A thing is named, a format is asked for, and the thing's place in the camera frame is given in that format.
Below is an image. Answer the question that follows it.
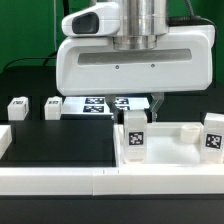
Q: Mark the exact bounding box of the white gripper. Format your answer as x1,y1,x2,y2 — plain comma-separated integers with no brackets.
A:
56,3,216,121

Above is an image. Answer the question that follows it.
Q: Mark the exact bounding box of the white square tabletop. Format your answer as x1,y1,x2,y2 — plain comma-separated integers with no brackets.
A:
114,122,216,167

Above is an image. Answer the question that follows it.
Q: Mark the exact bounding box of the white front fence bar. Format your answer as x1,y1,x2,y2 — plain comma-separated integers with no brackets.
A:
0,165,224,196

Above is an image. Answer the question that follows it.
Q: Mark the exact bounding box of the white fence bar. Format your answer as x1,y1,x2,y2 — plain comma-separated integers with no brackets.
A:
0,165,224,196
0,125,12,159

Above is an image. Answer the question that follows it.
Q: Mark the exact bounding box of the white left fence bar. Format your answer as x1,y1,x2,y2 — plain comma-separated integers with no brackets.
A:
0,125,12,159

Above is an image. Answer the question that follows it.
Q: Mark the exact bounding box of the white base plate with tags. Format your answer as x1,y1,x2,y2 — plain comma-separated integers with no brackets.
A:
62,97,149,115

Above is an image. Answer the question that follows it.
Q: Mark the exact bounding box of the black cable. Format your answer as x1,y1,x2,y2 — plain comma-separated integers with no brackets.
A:
2,49,59,72

